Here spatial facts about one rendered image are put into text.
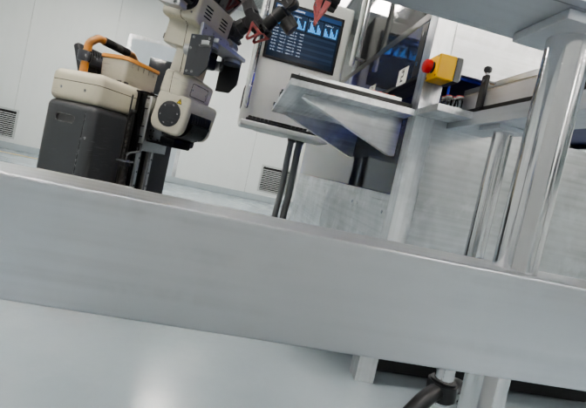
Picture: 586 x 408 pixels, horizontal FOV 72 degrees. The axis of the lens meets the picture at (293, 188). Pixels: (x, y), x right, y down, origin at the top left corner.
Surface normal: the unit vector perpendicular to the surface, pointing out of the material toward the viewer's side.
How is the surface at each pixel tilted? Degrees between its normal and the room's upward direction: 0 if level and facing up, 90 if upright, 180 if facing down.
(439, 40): 90
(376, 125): 90
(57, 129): 90
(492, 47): 90
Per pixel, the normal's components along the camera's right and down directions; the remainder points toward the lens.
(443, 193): 0.13, 0.07
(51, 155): -0.31, -0.03
